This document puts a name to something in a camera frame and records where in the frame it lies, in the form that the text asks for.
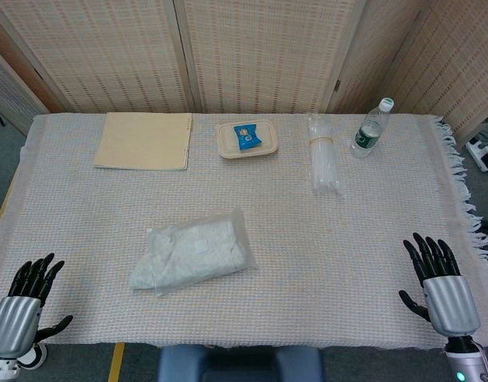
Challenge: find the translucent plastic bag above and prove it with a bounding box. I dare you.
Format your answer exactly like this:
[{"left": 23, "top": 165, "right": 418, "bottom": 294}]
[{"left": 127, "top": 207, "right": 259, "bottom": 298}]

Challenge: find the beige food container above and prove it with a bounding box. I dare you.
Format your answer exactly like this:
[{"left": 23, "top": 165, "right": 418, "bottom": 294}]
[{"left": 217, "top": 121, "right": 279, "bottom": 161}]

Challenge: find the clear plastic tube bundle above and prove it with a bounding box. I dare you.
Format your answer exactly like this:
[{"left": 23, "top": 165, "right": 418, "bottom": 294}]
[{"left": 306, "top": 112, "right": 346, "bottom": 197}]

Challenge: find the white woven tablecloth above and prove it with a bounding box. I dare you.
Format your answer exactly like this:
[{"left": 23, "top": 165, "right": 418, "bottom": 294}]
[{"left": 0, "top": 112, "right": 488, "bottom": 352}]

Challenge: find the blue snack packet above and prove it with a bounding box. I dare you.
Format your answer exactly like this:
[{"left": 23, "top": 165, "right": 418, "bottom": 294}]
[{"left": 232, "top": 123, "right": 264, "bottom": 151}]

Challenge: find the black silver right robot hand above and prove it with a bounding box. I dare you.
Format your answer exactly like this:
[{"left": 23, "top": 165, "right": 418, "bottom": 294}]
[{"left": 398, "top": 232, "right": 482, "bottom": 339}]

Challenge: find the beige paper folder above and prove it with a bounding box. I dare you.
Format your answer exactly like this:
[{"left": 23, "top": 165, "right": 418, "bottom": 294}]
[{"left": 92, "top": 111, "right": 194, "bottom": 172}]

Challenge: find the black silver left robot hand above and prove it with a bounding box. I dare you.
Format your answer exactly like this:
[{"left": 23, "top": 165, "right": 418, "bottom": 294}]
[{"left": 0, "top": 252, "right": 74, "bottom": 361}]

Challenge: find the yellow floor tape strip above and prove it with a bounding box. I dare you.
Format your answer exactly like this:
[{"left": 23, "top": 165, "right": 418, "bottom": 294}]
[{"left": 107, "top": 341, "right": 127, "bottom": 382}]

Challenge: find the clear water bottle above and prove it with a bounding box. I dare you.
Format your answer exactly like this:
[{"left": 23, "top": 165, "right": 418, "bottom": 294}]
[{"left": 349, "top": 97, "right": 396, "bottom": 160}]

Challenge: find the woven folding screen panel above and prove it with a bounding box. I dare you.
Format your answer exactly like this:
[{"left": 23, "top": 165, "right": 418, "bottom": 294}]
[
  {"left": 326, "top": 0, "right": 432, "bottom": 115},
  {"left": 386, "top": 0, "right": 488, "bottom": 138},
  {"left": 0, "top": 41, "right": 50, "bottom": 136},
  {"left": 174, "top": 0, "right": 368, "bottom": 115},
  {"left": 0, "top": 0, "right": 189, "bottom": 115}
]

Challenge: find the white black sneaker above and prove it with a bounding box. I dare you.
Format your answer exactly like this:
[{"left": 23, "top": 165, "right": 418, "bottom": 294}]
[{"left": 17, "top": 342, "right": 48, "bottom": 370}]

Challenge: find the white machine base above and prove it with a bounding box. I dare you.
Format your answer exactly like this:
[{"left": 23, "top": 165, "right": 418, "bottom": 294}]
[{"left": 465, "top": 133, "right": 488, "bottom": 179}]

